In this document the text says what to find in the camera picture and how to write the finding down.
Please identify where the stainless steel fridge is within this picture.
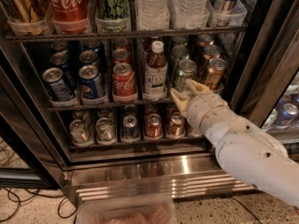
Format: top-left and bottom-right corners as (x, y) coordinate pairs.
(1, 0), (298, 205)

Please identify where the top shelf Coca-Cola can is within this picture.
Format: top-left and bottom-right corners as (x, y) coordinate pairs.
(49, 0), (89, 34)

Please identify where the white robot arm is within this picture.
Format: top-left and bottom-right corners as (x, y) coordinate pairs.
(170, 79), (299, 209)

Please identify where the rear red Coca-Cola can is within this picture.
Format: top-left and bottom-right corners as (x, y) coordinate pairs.
(113, 38), (131, 51)

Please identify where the middle red Coca-Cola can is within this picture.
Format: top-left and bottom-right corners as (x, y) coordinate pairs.
(112, 49), (132, 65)

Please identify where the glass fridge door right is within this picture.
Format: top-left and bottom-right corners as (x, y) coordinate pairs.
(230, 0), (299, 161)

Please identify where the brown tea bottle middle shelf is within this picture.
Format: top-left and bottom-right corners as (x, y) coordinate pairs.
(144, 40), (168, 95)

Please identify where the front left blue can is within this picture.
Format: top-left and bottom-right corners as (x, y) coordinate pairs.
(42, 67), (75, 102)

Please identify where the front red Coca-Cola can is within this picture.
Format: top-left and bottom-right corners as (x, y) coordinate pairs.
(112, 63), (136, 97)

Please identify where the front gold soda can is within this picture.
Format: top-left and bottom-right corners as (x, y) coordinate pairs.
(201, 58), (227, 90)

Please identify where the bottom shelf red can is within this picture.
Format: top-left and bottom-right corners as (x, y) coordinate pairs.
(145, 113), (162, 138)

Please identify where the rear gold soda can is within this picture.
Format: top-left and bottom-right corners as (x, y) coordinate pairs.
(194, 35), (214, 53)

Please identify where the rear blue Pepsi can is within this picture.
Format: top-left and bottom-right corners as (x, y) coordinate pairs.
(84, 39), (105, 57)

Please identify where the middle gold soda can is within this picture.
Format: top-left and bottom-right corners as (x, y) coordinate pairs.
(198, 45), (221, 72)

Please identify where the rear left blue can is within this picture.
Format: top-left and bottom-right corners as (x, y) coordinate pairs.
(50, 41), (70, 54)

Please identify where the bottom shelf tea bottle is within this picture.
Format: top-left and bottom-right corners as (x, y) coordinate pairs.
(188, 119), (203, 137)

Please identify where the red coca-cola can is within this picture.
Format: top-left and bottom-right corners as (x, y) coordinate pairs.
(112, 63), (136, 97)
(113, 38), (131, 51)
(112, 49), (132, 65)

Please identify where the top shelf gold can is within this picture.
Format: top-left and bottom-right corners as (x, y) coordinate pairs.
(1, 0), (49, 35)

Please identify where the top shelf green LaCroix can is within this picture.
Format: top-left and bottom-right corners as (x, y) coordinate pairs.
(97, 0), (130, 32)

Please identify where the top shelf silver blue can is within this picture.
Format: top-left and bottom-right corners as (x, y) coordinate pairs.
(213, 0), (238, 27)

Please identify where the blue can behind door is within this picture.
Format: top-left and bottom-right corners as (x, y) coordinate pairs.
(274, 103), (298, 129)

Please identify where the black floor cable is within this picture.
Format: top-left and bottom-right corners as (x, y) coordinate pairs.
(0, 187), (78, 223)

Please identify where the bottom shelf blue can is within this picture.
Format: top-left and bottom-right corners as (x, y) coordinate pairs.
(122, 116), (138, 139)

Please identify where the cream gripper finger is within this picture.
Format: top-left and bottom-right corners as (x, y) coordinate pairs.
(186, 78), (212, 97)
(170, 88), (189, 117)

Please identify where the front blue Pepsi can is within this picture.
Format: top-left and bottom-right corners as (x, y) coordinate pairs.
(78, 65), (105, 99)

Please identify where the clear plastic bin foreground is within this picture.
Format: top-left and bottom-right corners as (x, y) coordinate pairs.
(76, 194), (177, 224)

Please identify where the bottom shelf orange can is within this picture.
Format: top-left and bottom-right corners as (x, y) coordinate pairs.
(167, 112), (185, 136)

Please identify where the bottom shelf silver can left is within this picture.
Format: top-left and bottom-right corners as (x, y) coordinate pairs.
(69, 119), (90, 144)

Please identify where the gold soda can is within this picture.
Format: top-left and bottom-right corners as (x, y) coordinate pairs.
(194, 35), (214, 53)
(201, 58), (227, 90)
(198, 45), (221, 72)

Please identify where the middle left blue can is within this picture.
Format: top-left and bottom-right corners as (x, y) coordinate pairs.
(50, 52), (78, 90)

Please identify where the blue pepsi can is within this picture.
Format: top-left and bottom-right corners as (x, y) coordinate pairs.
(78, 65), (105, 99)
(84, 39), (105, 57)
(79, 50), (100, 67)

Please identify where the top shelf water bottle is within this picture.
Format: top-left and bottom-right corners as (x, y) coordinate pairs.
(136, 0), (170, 31)

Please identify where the middle blue Pepsi can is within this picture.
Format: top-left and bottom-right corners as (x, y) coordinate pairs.
(79, 50), (100, 67)

